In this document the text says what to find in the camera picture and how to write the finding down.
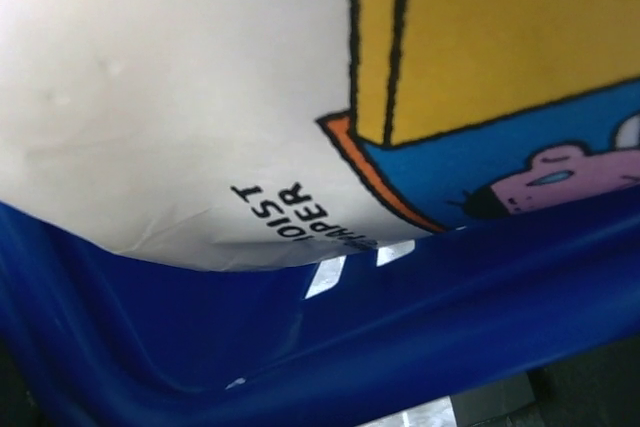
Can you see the blue plastic basket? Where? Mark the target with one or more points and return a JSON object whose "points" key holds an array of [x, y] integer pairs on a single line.
{"points": [[104, 340]]}

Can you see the cream cloth bag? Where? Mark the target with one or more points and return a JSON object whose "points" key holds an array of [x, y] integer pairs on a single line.
{"points": [[246, 134]]}

